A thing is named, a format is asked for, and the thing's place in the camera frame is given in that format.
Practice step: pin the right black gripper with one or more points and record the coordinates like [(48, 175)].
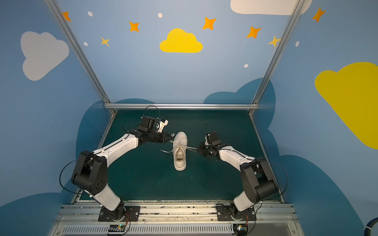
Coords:
[(204, 148)]

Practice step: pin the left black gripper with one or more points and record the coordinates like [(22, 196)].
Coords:
[(162, 137)]

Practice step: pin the white sneaker shoe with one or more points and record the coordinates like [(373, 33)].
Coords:
[(179, 155)]

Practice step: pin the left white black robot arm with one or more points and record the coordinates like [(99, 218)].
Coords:
[(91, 171)]

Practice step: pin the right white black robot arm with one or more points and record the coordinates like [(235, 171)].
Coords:
[(256, 178)]

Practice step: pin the green table mat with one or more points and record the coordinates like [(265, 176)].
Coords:
[(148, 173)]

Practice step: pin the right green circuit board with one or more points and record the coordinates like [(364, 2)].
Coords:
[(240, 230)]

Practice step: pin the green circuit board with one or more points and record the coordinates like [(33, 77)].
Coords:
[(240, 230), (116, 229)]

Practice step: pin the left green circuit board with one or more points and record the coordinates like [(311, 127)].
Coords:
[(116, 229)]

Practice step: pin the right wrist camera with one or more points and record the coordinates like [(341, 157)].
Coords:
[(207, 139)]

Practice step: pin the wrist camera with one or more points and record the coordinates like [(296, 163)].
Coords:
[(152, 124), (207, 139)]

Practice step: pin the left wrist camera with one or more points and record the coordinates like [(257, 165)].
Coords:
[(152, 124)]

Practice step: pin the horizontal aluminium frame bar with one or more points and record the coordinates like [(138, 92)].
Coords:
[(135, 106)]

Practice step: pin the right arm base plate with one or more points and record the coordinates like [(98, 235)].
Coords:
[(231, 213)]

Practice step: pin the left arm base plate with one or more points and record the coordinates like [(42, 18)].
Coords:
[(120, 214)]

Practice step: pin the left aluminium frame post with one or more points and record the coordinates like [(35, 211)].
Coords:
[(57, 13)]

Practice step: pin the aluminium frame post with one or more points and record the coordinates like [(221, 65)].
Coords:
[(285, 37), (57, 13)]

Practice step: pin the aluminium rail base frame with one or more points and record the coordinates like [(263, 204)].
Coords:
[(175, 218)]

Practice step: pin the right aluminium frame post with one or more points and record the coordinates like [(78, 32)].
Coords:
[(285, 37)]

